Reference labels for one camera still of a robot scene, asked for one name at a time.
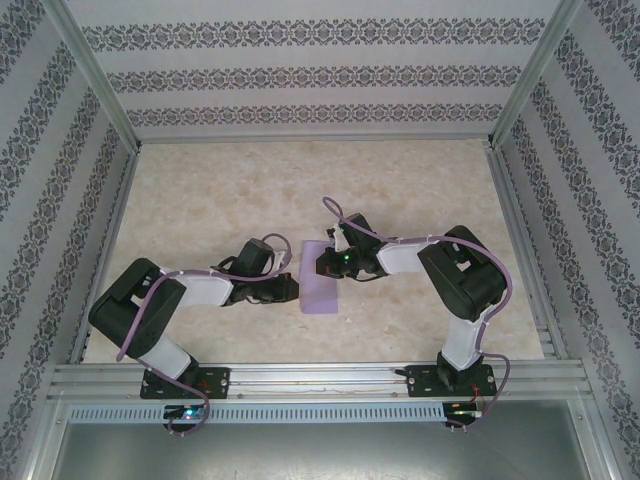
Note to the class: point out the purple cloth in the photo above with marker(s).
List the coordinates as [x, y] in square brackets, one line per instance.
[320, 300]

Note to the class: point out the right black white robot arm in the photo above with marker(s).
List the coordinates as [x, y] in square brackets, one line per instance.
[465, 280]

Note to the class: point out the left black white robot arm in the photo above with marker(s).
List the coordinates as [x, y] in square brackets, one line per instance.
[130, 310]

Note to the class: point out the grey metal sheet panel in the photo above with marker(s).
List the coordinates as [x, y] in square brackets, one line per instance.
[320, 455]

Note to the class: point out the left controller board green light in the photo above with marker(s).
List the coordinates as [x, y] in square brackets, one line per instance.
[187, 413]

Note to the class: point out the right controller board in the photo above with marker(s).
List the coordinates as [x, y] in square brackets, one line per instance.
[465, 414]

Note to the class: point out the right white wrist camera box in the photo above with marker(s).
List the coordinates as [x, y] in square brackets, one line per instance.
[341, 240]

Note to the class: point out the long aluminium mounting rail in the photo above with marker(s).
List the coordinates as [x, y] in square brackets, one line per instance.
[320, 380]

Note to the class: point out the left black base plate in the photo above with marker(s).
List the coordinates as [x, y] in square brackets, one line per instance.
[220, 382]

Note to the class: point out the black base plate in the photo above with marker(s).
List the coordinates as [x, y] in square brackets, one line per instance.
[220, 382]
[417, 385]

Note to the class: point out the aluminium rear frame rail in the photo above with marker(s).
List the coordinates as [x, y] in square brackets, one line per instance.
[320, 137]

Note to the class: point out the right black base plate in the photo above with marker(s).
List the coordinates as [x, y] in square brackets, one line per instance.
[417, 385]

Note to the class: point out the left aluminium side rail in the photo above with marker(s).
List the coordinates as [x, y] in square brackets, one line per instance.
[112, 225]

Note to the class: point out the aluminium side rail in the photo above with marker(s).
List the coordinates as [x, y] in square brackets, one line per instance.
[112, 225]
[520, 225]

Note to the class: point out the right aluminium side rail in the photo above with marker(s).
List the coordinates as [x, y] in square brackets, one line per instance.
[520, 225]

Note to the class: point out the left aluminium frame post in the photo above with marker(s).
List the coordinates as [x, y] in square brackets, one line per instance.
[100, 85]

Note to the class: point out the aluminium frame post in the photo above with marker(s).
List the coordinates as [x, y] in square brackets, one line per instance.
[530, 80]
[100, 85]

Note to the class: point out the right aluminium frame post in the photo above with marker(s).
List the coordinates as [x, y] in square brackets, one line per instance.
[530, 80]

